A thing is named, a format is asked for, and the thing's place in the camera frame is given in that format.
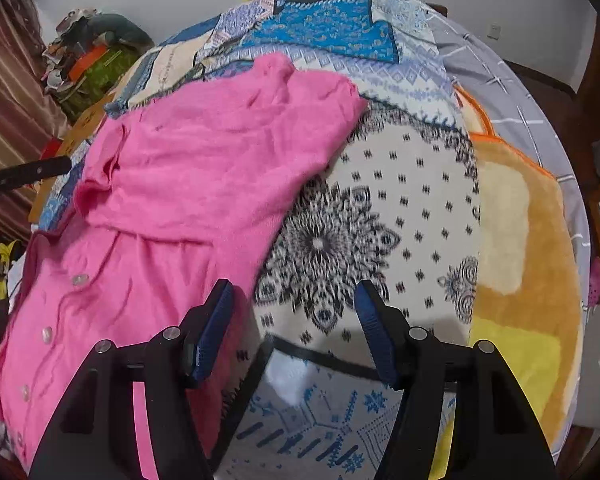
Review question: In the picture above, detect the blue patchwork bedspread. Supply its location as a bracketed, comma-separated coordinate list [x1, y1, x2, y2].
[29, 0, 481, 480]

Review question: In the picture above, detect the wall socket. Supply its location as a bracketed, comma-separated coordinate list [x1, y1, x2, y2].
[486, 24, 501, 40]

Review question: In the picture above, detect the red box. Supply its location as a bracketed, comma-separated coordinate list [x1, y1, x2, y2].
[40, 138, 62, 160]

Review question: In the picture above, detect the striped red curtain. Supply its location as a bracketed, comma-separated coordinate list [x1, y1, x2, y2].
[0, 0, 74, 241]

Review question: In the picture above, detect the orange box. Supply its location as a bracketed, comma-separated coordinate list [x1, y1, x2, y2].
[68, 44, 108, 82]

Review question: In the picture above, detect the pink button-up shirt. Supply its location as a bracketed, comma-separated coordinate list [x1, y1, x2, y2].
[0, 53, 366, 466]

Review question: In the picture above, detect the grey checked bed sheet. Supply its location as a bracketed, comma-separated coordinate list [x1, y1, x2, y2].
[428, 11, 591, 304]

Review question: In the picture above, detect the green patterned storage bag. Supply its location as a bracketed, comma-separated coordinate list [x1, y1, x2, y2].
[52, 46, 140, 124]

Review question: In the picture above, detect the orange yellow plush blanket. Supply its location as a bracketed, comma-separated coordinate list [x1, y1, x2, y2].
[429, 84, 584, 480]

